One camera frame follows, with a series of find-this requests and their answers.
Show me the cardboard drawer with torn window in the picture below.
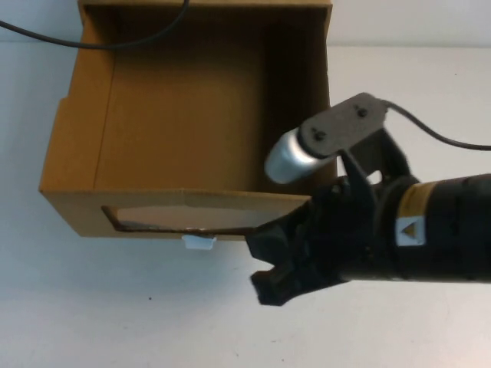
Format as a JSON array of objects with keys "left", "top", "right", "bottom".
[{"left": 38, "top": 2, "right": 339, "bottom": 242}]

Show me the brown cardboard box sleeve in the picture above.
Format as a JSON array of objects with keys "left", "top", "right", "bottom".
[{"left": 77, "top": 0, "right": 333, "bottom": 8}]

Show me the white plastic drawer handle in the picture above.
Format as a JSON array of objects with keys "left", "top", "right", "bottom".
[{"left": 181, "top": 235, "right": 218, "bottom": 252}]

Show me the dark camera mount bracket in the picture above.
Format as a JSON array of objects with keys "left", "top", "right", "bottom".
[{"left": 298, "top": 91, "right": 414, "bottom": 182}]

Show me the silver cylindrical wrist camera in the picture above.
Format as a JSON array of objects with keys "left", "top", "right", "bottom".
[{"left": 263, "top": 127, "right": 327, "bottom": 186}]

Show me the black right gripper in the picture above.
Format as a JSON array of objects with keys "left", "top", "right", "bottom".
[{"left": 244, "top": 176, "right": 408, "bottom": 308}]

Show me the thin black camera cable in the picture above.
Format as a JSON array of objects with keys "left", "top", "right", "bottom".
[{"left": 382, "top": 99, "right": 491, "bottom": 150}]

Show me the thick black cable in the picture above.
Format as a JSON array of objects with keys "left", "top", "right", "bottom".
[{"left": 0, "top": 0, "right": 191, "bottom": 50}]

